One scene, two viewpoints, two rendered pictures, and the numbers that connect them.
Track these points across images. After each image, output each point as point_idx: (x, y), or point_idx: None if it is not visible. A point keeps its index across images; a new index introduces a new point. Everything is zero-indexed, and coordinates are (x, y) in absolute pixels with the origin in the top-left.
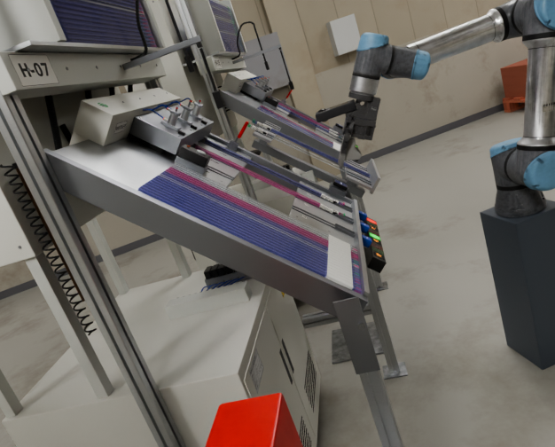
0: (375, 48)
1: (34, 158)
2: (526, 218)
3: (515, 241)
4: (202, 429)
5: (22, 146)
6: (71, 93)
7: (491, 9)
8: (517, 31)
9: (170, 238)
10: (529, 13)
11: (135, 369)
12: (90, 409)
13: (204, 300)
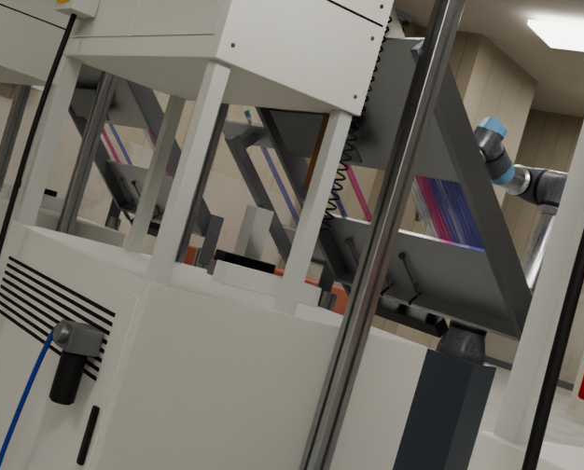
0: (500, 135)
1: (453, 40)
2: (477, 364)
3: (463, 383)
4: (359, 401)
5: (454, 25)
6: None
7: (521, 165)
8: (533, 195)
9: (467, 182)
10: (561, 186)
11: (381, 289)
12: (272, 320)
13: (275, 279)
